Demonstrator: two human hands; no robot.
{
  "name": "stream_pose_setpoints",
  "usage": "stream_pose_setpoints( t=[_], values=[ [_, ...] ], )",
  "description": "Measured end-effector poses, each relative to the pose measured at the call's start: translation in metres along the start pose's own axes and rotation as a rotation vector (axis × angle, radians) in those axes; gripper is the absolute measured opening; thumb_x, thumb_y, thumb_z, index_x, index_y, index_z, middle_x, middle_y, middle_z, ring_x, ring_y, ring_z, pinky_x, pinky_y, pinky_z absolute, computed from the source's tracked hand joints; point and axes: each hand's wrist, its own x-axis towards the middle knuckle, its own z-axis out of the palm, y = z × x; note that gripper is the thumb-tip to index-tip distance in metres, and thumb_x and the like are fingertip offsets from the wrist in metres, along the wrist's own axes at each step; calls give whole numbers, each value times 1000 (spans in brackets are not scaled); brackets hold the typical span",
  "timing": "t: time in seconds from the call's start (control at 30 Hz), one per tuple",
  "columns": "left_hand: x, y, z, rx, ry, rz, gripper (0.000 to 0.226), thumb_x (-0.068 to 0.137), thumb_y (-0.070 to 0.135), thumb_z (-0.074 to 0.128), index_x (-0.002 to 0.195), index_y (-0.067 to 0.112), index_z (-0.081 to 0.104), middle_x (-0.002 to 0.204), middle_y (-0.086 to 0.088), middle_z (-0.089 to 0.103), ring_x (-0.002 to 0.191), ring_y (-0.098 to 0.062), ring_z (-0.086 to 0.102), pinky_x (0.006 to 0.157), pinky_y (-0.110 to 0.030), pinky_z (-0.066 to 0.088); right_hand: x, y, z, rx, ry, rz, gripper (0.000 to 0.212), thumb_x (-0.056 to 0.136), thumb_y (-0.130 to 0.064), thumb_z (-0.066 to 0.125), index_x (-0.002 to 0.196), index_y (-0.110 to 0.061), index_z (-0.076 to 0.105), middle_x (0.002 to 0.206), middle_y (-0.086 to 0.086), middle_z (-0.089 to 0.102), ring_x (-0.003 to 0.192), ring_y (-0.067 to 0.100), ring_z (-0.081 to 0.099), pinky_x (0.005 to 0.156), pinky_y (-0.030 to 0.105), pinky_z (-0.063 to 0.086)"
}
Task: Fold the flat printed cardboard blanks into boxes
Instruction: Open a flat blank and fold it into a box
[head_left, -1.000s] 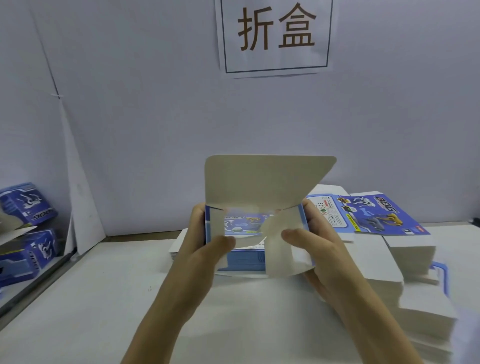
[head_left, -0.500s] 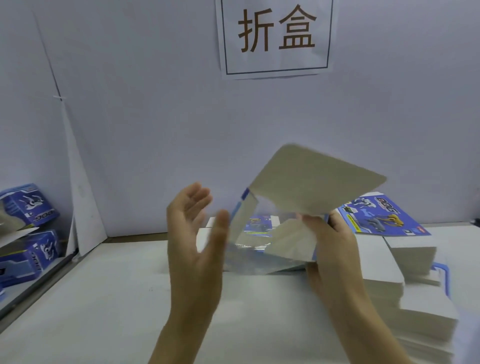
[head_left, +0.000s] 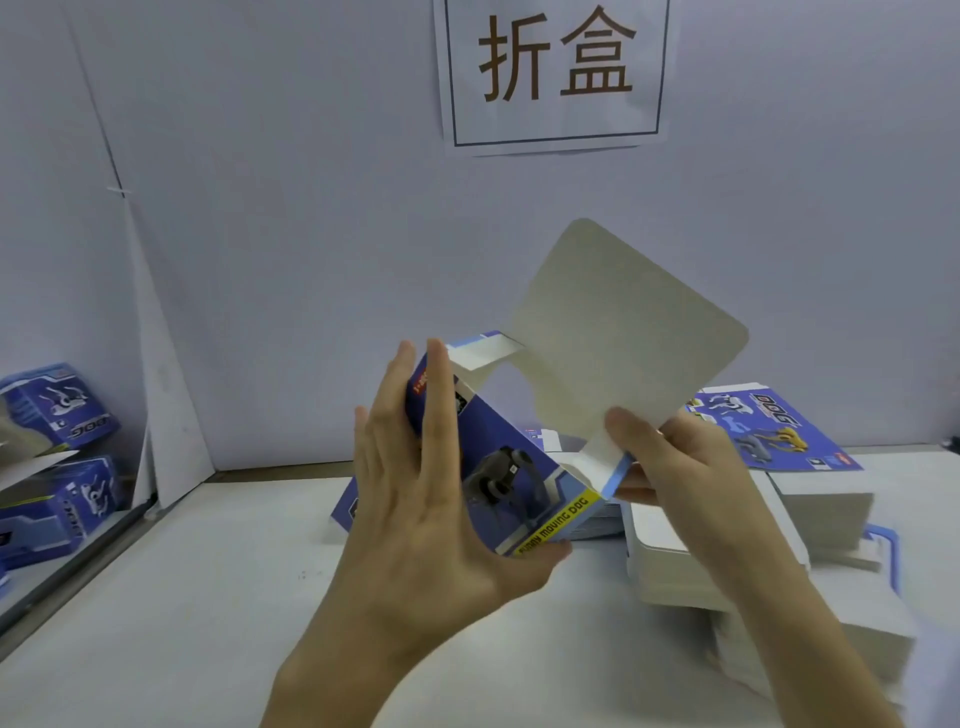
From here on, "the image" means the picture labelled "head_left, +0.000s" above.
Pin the blue dog-print cardboard box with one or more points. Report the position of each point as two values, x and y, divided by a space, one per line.
630 323

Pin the black object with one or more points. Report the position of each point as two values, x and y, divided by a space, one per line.
951 444

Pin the pile of blue boxes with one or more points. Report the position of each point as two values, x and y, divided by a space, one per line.
53 413

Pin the person's right forearm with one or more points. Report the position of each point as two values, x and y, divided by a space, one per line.
825 660

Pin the white paper wall sign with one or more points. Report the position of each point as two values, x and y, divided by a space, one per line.
555 123

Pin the person's right hand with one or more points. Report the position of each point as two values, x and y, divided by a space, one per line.
720 488

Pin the stack of boxes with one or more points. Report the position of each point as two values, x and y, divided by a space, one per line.
840 600
593 518

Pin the person's left forearm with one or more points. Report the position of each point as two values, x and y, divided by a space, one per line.
323 705

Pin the person's left hand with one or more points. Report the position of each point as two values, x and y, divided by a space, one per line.
413 555

